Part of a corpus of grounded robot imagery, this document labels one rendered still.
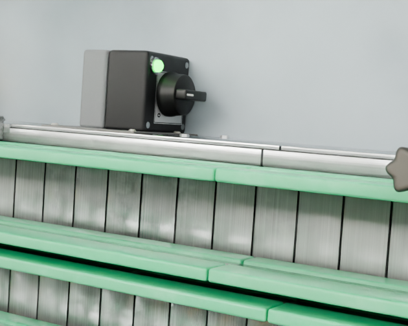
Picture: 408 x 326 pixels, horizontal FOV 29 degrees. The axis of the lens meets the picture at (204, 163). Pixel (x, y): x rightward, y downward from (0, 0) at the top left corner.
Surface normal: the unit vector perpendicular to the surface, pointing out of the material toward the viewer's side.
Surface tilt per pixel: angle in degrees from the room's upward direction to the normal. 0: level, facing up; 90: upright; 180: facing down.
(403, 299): 90
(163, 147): 0
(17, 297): 0
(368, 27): 0
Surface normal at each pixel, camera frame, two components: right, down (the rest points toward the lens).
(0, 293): -0.50, 0.01
